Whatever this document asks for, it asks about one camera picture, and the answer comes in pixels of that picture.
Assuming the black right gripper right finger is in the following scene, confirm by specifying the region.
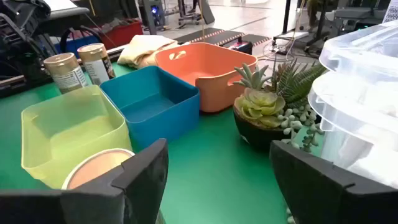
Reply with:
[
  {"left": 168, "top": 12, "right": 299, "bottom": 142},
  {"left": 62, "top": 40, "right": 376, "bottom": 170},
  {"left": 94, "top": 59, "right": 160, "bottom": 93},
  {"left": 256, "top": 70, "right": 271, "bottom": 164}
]
[{"left": 269, "top": 139, "right": 398, "bottom": 224}]

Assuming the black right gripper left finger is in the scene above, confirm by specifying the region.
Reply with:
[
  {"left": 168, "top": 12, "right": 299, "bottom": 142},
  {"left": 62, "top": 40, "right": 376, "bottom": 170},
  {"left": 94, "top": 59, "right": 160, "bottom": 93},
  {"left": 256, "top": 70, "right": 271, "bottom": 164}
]
[{"left": 0, "top": 138, "right": 169, "bottom": 224}]

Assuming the gold-lid spice jar dark label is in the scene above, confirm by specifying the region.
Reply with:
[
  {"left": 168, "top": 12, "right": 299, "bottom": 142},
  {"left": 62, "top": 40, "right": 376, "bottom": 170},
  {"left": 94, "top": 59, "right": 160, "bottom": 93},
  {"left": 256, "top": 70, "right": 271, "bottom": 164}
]
[{"left": 61, "top": 148, "right": 135, "bottom": 190}]

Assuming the yellow-green plastic bin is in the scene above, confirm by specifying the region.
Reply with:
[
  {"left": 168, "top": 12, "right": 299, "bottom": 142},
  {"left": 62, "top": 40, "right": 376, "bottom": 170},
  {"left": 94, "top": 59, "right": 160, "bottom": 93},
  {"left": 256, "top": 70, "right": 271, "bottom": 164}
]
[{"left": 21, "top": 84, "right": 133, "bottom": 190}]

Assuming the blue plastic bin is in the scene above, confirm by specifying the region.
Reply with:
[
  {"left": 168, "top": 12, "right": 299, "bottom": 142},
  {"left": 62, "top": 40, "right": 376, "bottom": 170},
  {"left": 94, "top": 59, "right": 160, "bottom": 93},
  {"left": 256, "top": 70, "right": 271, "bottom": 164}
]
[{"left": 99, "top": 65, "right": 200, "bottom": 150}]

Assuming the potted succulent plant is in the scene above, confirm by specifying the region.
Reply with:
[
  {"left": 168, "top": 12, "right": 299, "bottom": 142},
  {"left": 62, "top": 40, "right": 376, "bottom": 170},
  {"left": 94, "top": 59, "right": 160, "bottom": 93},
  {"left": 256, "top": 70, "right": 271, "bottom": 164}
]
[{"left": 232, "top": 58, "right": 326, "bottom": 153}]

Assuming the green table mat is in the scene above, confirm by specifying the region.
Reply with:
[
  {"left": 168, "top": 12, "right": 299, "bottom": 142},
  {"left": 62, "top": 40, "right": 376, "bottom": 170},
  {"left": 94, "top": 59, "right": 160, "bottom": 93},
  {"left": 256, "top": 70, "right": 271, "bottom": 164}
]
[{"left": 0, "top": 62, "right": 324, "bottom": 224}]

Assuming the clear plastic storage tub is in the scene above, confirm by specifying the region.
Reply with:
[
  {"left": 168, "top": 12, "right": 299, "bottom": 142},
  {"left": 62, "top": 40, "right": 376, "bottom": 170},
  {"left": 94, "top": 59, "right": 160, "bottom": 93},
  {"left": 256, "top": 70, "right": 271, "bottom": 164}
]
[{"left": 307, "top": 20, "right": 398, "bottom": 189}]

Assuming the small wooden cup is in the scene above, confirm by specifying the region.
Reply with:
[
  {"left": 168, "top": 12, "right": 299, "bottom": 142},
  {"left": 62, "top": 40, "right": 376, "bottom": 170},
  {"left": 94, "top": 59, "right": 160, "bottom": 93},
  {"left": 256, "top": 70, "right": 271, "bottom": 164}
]
[{"left": 43, "top": 52, "right": 88, "bottom": 94}]

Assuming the orange plastic bin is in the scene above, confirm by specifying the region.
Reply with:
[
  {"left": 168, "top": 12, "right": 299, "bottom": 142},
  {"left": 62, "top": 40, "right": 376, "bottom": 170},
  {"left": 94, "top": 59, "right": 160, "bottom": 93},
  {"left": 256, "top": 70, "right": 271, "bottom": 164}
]
[{"left": 154, "top": 42, "right": 258, "bottom": 113}]

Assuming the dark blue storage bin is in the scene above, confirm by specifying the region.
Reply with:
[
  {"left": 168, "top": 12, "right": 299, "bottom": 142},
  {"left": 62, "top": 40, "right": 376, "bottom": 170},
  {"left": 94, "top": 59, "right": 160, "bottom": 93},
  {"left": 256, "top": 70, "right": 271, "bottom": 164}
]
[{"left": 54, "top": 32, "right": 100, "bottom": 58}]

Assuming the yellow checked cloth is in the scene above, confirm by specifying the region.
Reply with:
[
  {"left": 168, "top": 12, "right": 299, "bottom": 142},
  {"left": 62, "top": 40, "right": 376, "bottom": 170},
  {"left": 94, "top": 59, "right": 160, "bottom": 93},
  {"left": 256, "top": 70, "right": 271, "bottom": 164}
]
[{"left": 117, "top": 34, "right": 181, "bottom": 69}]

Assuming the red storage bin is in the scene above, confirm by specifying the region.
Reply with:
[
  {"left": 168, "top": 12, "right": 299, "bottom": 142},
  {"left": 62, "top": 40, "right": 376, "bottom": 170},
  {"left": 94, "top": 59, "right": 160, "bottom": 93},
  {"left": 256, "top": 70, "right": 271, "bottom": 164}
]
[{"left": 98, "top": 19, "right": 144, "bottom": 50}]

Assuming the black crate with red top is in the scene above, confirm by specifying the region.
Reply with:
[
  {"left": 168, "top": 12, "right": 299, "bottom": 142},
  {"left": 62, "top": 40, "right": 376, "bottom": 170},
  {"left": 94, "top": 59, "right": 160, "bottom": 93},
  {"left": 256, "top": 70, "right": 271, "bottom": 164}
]
[{"left": 226, "top": 40, "right": 253, "bottom": 55}]

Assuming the black striped floor mat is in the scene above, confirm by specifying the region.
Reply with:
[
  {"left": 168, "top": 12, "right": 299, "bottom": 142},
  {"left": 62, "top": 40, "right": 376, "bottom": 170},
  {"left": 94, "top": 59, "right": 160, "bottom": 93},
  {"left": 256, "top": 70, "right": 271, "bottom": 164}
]
[
  {"left": 201, "top": 30, "right": 271, "bottom": 47},
  {"left": 175, "top": 27, "right": 224, "bottom": 44}
]

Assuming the white printed sheet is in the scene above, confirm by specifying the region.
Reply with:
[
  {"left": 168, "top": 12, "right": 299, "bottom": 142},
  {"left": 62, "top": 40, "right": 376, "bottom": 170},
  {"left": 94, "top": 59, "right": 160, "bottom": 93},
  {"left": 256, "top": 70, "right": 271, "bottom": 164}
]
[{"left": 382, "top": 0, "right": 398, "bottom": 24}]

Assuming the grey tower with blue light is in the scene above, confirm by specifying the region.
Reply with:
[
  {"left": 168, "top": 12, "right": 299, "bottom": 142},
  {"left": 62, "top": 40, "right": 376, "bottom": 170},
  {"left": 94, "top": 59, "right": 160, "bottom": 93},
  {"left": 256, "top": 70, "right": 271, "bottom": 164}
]
[{"left": 143, "top": 0, "right": 166, "bottom": 35}]

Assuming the office chair base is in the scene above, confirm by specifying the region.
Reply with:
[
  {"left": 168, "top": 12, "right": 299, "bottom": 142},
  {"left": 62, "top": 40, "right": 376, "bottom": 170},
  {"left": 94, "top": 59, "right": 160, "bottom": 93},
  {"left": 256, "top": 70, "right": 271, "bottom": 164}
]
[{"left": 178, "top": 0, "right": 203, "bottom": 26}]

